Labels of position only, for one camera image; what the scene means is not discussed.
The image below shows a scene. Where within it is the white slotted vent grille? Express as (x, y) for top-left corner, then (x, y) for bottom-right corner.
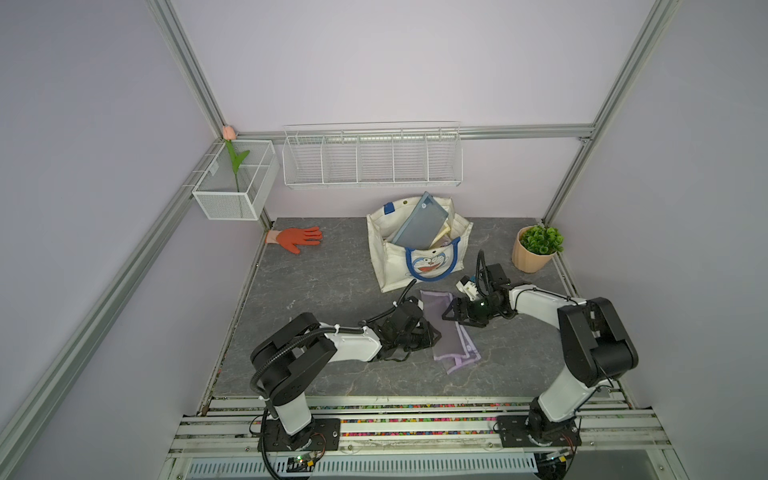
(186, 453), (538, 479)

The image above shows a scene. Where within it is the green plant in beige pot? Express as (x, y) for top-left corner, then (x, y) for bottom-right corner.
(512, 225), (564, 273)

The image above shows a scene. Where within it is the long white wire wall basket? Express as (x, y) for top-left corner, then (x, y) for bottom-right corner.
(282, 121), (464, 189)

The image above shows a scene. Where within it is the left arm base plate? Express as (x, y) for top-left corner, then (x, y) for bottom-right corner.
(258, 417), (341, 452)

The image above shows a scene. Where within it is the purple mesh pouch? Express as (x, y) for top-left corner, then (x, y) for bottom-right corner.
(420, 290), (481, 375)

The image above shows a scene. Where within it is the small white mesh wall basket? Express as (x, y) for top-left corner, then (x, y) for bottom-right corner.
(192, 140), (280, 221)

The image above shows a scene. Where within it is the red rubber glove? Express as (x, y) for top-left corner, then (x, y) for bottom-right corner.
(265, 227), (323, 255)

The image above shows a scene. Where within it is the white canvas Doraemon tote bag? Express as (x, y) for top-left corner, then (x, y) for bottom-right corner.
(366, 197), (474, 293)

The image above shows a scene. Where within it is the yellow mesh pouch bottom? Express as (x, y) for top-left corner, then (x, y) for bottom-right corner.
(431, 222), (452, 248)

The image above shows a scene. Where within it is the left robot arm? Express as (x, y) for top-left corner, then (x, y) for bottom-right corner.
(250, 280), (442, 439)

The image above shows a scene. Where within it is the artificial pink tulip flower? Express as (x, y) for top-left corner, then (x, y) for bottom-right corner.
(222, 125), (250, 192)

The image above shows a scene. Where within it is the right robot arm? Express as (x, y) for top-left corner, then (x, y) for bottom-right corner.
(442, 252), (639, 445)

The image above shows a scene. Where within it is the blue mesh pouch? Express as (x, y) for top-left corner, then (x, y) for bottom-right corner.
(388, 192), (449, 250)

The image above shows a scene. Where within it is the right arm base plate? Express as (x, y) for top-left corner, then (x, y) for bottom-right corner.
(492, 412), (582, 448)

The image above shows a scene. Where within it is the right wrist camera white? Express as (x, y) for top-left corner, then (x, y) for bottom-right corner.
(456, 276), (480, 302)

